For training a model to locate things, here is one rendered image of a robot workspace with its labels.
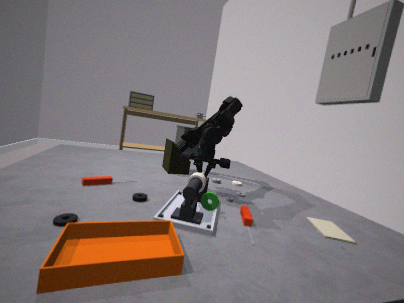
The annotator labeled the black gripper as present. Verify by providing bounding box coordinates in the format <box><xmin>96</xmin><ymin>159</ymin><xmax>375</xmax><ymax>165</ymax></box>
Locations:
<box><xmin>180</xmin><ymin>140</ymin><xmax>230</xmax><ymax>177</ymax></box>

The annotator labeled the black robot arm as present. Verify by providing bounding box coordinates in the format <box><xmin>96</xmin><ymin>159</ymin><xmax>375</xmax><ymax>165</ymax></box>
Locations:
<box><xmin>176</xmin><ymin>96</ymin><xmax>243</xmax><ymax>153</ymax></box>

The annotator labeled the green spacer ring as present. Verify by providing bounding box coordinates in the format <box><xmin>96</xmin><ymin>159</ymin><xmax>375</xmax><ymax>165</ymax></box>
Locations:
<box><xmin>201</xmin><ymin>192</ymin><xmax>219</xmax><ymax>211</ymax></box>

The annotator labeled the orange open tray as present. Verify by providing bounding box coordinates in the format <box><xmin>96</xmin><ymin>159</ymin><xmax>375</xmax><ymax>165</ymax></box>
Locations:
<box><xmin>37</xmin><ymin>220</ymin><xmax>184</xmax><ymax>294</ymax></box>

